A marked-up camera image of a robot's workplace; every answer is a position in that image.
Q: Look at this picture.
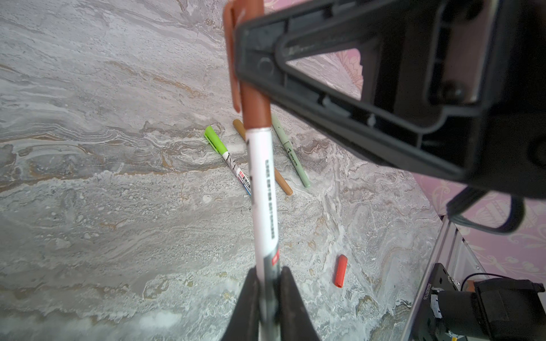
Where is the red pen cap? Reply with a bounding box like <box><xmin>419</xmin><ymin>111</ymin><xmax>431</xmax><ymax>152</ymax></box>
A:
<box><xmin>334</xmin><ymin>254</ymin><xmax>348</xmax><ymax>288</ymax></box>

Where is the white marker green tip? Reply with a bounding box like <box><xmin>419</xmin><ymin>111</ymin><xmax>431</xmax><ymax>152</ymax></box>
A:
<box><xmin>204</xmin><ymin>126</ymin><xmax>252</xmax><ymax>196</ymax></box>

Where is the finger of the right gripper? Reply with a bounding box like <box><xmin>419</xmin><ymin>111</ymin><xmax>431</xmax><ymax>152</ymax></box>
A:
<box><xmin>234</xmin><ymin>1</ymin><xmax>500</xmax><ymax>181</ymax></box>

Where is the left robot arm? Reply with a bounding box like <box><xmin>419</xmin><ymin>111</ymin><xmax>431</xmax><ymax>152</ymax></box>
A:
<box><xmin>220</xmin><ymin>264</ymin><xmax>545</xmax><ymax>340</ymax></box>

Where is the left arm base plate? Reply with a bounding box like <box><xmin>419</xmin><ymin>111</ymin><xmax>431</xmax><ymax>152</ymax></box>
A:
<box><xmin>408</xmin><ymin>263</ymin><xmax>457</xmax><ymax>340</ymax></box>

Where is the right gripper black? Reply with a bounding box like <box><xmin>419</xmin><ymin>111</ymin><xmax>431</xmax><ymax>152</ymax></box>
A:
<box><xmin>463</xmin><ymin>1</ymin><xmax>545</xmax><ymax>199</ymax></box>

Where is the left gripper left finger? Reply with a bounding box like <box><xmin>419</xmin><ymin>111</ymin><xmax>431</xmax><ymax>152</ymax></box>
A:
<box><xmin>221</xmin><ymin>267</ymin><xmax>260</xmax><ymax>341</ymax></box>

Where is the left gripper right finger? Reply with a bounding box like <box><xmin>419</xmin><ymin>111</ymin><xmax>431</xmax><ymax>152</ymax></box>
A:
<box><xmin>280</xmin><ymin>267</ymin><xmax>320</xmax><ymax>341</ymax></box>

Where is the dark brown pen cap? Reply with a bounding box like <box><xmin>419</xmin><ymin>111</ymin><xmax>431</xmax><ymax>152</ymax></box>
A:
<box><xmin>223</xmin><ymin>1</ymin><xmax>272</xmax><ymax>130</ymax></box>

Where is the aluminium front rail frame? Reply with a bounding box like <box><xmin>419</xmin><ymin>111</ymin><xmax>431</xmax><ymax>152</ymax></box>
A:
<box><xmin>401</xmin><ymin>217</ymin><xmax>484</xmax><ymax>340</ymax></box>

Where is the white marker black tip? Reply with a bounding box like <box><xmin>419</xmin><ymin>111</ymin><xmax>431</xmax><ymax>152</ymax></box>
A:
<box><xmin>246</xmin><ymin>128</ymin><xmax>281</xmax><ymax>340</ymax></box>

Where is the tan brown pen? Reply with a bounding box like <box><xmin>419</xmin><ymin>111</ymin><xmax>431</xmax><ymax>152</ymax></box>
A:
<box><xmin>232</xmin><ymin>118</ymin><xmax>294</xmax><ymax>197</ymax></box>

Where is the light green pen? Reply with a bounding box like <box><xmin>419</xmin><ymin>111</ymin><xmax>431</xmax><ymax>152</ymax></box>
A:
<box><xmin>271</xmin><ymin>114</ymin><xmax>311</xmax><ymax>188</ymax></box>

